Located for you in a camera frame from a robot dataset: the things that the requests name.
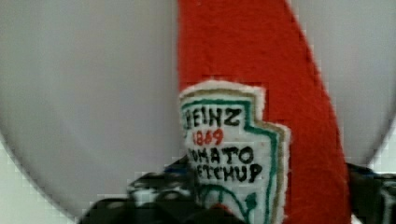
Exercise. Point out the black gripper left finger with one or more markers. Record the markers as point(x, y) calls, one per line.
point(167, 197)

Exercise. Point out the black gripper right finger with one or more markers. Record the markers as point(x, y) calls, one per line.
point(373, 195)

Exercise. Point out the red plush ketchup bottle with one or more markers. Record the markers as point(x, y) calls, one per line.
point(257, 123)

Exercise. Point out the grey round plate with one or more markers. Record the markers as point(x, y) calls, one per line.
point(89, 88)

